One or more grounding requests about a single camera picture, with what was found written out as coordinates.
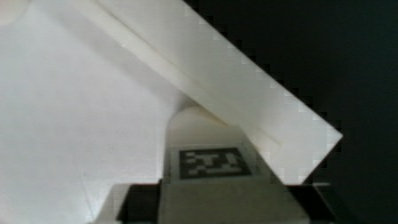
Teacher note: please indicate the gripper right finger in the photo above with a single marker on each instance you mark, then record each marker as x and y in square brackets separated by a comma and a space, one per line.
[323, 203]

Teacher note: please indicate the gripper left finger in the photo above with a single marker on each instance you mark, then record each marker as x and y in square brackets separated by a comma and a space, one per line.
[131, 206]

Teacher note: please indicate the white square tabletop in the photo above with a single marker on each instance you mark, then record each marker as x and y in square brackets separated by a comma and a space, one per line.
[110, 63]

